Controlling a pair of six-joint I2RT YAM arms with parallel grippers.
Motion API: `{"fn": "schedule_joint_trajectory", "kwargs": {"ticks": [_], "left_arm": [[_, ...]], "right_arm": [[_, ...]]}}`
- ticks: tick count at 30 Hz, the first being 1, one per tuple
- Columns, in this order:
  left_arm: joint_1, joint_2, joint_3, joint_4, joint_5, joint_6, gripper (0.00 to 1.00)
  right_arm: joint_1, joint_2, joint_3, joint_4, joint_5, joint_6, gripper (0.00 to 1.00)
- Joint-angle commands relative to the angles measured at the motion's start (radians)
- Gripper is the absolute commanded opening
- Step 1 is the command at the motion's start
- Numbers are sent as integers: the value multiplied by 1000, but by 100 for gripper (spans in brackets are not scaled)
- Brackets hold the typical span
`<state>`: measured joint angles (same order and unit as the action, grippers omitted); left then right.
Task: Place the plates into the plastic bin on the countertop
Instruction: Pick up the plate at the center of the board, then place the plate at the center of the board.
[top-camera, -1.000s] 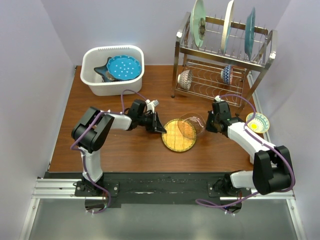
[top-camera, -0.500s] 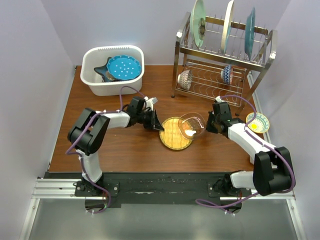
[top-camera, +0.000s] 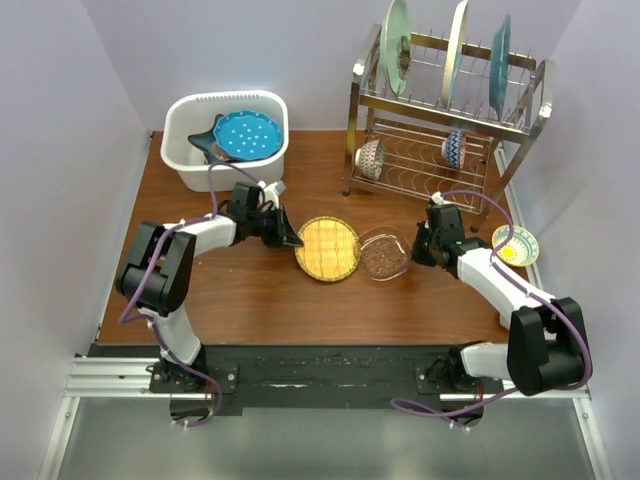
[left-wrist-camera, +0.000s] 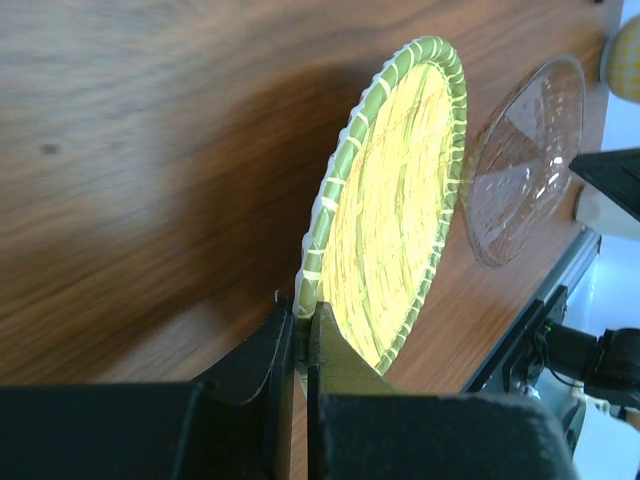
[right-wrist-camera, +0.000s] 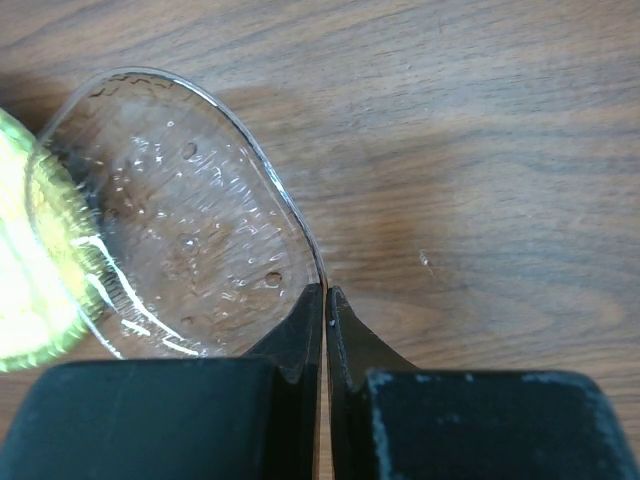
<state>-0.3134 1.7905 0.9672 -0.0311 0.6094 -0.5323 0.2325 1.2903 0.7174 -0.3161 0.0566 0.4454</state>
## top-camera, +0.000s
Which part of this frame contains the teal plate in rack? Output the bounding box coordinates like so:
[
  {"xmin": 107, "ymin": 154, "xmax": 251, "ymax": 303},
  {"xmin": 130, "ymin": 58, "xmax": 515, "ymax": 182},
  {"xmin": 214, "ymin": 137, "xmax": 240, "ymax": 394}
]
[{"xmin": 489, "ymin": 14, "xmax": 511, "ymax": 121}]

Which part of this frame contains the teal star-shaped plate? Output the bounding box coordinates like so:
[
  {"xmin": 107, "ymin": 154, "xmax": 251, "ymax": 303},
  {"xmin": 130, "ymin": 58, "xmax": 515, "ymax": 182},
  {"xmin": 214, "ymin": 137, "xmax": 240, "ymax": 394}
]
[{"xmin": 187, "ymin": 114, "xmax": 228, "ymax": 164}]

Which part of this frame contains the brown patterned bowl in rack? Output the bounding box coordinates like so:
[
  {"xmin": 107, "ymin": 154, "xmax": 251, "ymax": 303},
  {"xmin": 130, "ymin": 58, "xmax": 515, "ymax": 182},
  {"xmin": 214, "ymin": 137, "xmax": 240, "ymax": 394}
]
[{"xmin": 355, "ymin": 139, "xmax": 385, "ymax": 181}]

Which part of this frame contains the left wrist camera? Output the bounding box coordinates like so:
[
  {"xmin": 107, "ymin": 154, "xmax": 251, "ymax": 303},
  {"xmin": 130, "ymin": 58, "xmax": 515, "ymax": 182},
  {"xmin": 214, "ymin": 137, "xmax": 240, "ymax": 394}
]
[{"xmin": 259, "ymin": 180, "xmax": 286, "ymax": 209}]

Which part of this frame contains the steel two-tier dish rack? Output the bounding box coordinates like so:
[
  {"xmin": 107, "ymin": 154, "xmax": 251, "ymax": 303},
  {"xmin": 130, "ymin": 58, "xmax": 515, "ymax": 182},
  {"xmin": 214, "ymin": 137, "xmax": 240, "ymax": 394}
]
[{"xmin": 341, "ymin": 24, "xmax": 556, "ymax": 219}]

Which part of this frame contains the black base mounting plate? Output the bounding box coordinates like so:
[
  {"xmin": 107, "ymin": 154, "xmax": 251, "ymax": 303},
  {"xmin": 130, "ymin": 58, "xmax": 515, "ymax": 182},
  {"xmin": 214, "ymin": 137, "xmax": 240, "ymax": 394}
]
[{"xmin": 88, "ymin": 344, "xmax": 506, "ymax": 428}]

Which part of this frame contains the blue zigzag bowl in rack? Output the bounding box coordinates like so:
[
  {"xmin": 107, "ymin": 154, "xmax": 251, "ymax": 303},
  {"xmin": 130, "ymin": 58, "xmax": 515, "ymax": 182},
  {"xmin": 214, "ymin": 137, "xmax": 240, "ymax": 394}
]
[{"xmin": 441, "ymin": 130, "xmax": 466, "ymax": 170}]

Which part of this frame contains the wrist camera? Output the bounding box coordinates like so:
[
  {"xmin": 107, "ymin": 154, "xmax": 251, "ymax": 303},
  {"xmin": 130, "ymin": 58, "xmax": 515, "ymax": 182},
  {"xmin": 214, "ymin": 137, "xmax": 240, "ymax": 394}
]
[
  {"xmin": 259, "ymin": 180, "xmax": 286, "ymax": 209},
  {"xmin": 429, "ymin": 191, "xmax": 446, "ymax": 205}
]

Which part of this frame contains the aluminium rail frame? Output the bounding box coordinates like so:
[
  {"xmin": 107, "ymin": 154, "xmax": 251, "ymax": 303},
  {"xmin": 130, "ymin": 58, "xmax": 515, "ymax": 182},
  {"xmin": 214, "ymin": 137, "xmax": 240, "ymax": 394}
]
[{"xmin": 38, "ymin": 356, "xmax": 208, "ymax": 480}]

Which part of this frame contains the blue yellow patterned bowl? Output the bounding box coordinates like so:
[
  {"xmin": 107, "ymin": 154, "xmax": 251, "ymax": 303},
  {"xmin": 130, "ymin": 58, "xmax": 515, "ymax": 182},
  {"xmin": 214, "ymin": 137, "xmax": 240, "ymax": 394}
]
[{"xmin": 496, "ymin": 225, "xmax": 540, "ymax": 267}]

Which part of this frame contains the purple cable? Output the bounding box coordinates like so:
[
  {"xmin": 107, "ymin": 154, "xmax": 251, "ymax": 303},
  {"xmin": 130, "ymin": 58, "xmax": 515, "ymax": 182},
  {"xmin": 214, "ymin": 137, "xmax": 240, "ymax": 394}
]
[
  {"xmin": 118, "ymin": 161, "xmax": 271, "ymax": 427},
  {"xmin": 390, "ymin": 189, "xmax": 594, "ymax": 425}
]

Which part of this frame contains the clear glass dish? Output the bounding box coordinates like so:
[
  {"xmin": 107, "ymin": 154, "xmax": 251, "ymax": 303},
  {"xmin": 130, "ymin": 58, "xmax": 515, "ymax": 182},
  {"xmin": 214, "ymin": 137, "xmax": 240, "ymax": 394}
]
[{"xmin": 359, "ymin": 225, "xmax": 411, "ymax": 282}]

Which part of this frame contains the mint floral plate in rack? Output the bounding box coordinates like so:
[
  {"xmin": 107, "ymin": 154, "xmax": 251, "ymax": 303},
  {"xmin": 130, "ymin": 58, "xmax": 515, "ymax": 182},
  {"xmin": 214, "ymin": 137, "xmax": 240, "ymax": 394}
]
[{"xmin": 380, "ymin": 0, "xmax": 412, "ymax": 96}]

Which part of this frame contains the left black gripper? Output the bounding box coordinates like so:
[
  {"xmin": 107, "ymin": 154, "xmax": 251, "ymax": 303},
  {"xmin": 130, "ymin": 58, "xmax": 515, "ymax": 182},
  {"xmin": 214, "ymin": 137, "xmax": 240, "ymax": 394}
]
[{"xmin": 247, "ymin": 204, "xmax": 301, "ymax": 248}]

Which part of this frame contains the amber glass plate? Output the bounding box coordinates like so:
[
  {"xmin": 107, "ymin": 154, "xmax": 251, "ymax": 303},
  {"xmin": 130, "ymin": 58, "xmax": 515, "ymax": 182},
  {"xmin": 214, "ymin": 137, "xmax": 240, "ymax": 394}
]
[{"xmin": 295, "ymin": 216, "xmax": 360, "ymax": 283}]

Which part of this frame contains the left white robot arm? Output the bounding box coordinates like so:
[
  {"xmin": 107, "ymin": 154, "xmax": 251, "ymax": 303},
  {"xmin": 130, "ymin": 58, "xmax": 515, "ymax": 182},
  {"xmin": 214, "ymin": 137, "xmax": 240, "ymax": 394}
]
[{"xmin": 115, "ymin": 181, "xmax": 303, "ymax": 392}]

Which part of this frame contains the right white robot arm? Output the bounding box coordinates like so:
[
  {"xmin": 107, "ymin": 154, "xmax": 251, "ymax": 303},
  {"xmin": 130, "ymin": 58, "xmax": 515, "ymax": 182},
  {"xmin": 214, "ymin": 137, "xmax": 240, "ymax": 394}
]
[{"xmin": 412, "ymin": 202, "xmax": 593, "ymax": 396}]

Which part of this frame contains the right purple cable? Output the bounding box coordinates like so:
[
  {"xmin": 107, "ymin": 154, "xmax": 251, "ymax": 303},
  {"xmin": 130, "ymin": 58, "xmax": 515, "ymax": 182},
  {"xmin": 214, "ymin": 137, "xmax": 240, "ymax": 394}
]
[{"xmin": 390, "ymin": 189, "xmax": 594, "ymax": 425}]

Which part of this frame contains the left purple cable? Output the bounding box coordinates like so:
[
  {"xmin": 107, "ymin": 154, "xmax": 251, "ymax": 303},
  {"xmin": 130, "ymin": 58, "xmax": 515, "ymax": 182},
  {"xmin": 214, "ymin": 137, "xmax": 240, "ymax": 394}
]
[{"xmin": 118, "ymin": 161, "xmax": 271, "ymax": 427}]

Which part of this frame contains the cream plate in rack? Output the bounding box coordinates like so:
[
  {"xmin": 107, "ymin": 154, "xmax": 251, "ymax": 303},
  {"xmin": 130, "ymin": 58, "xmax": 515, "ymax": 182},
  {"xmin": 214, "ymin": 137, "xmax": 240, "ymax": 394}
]
[{"xmin": 440, "ymin": 0, "xmax": 468, "ymax": 109}]

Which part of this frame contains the white plastic bin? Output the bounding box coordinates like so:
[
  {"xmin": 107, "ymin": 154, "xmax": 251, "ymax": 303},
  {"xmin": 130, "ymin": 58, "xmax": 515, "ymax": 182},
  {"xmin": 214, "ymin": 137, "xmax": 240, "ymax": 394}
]
[{"xmin": 161, "ymin": 90, "xmax": 289, "ymax": 192}]

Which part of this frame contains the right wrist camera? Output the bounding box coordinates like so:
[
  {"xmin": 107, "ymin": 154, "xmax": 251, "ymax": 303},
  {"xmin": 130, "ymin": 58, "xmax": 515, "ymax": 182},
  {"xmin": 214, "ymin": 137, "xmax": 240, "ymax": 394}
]
[{"xmin": 429, "ymin": 191, "xmax": 446, "ymax": 205}]

